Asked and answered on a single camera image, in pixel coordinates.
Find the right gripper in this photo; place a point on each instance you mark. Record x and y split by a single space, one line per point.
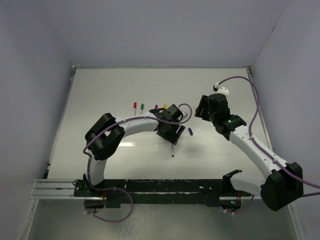
204 104

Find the aluminium frame rail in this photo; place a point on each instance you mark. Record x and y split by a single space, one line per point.
45 188

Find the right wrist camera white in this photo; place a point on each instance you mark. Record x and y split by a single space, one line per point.
218 89

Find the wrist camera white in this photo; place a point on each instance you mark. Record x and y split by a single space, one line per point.
218 89
184 116

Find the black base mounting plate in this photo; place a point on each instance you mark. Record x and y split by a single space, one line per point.
115 192

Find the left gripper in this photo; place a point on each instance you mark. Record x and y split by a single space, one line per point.
172 138

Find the blue marker pen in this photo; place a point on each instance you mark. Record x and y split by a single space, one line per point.
172 151

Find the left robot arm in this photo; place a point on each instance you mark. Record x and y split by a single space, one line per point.
103 139

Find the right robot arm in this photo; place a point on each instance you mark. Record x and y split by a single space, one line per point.
280 183

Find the green marker pen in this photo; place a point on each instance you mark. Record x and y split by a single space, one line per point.
141 111

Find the blue pen cap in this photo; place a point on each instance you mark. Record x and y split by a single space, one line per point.
190 131

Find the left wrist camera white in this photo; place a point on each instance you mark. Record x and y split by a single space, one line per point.
184 116

